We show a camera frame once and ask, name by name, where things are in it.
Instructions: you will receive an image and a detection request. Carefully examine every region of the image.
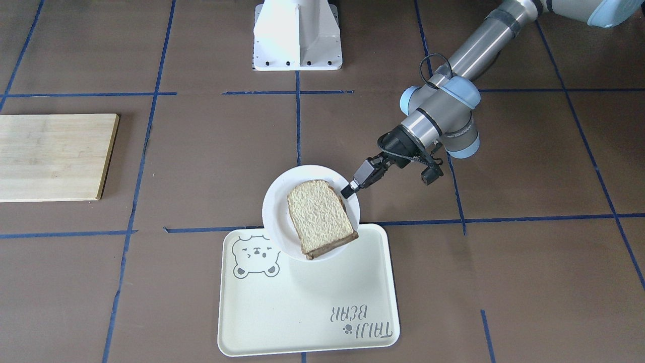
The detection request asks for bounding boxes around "white round plate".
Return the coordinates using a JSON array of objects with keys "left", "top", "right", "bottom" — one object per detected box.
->
[{"left": 262, "top": 165, "right": 361, "bottom": 262}]

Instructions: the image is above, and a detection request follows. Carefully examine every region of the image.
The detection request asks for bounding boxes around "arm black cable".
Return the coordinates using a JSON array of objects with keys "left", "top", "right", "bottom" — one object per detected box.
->
[{"left": 419, "top": 52, "right": 453, "bottom": 91}]

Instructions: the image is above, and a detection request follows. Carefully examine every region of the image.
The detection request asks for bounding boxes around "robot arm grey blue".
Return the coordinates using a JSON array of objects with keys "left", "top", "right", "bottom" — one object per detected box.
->
[{"left": 341, "top": 1, "right": 642, "bottom": 199}]

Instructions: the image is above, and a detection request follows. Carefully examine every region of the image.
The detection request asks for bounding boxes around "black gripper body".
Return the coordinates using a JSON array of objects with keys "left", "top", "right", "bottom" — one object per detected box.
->
[{"left": 377, "top": 126, "right": 425, "bottom": 168}]

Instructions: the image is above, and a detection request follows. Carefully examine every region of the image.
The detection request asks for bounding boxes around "white pillar with base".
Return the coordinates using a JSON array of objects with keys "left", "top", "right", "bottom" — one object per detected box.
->
[{"left": 252, "top": 1, "right": 343, "bottom": 72}]

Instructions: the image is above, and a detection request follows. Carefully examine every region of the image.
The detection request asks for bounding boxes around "cream bear tray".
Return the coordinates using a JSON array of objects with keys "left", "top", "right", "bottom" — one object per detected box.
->
[{"left": 217, "top": 224, "right": 401, "bottom": 356}]

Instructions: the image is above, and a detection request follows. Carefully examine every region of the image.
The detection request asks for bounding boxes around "wooden cutting board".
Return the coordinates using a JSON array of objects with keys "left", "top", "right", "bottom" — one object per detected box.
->
[{"left": 1, "top": 113, "right": 119, "bottom": 203}]

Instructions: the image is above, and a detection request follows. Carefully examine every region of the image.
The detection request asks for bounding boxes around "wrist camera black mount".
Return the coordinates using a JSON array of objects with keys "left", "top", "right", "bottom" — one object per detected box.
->
[{"left": 419, "top": 143, "right": 444, "bottom": 186}]

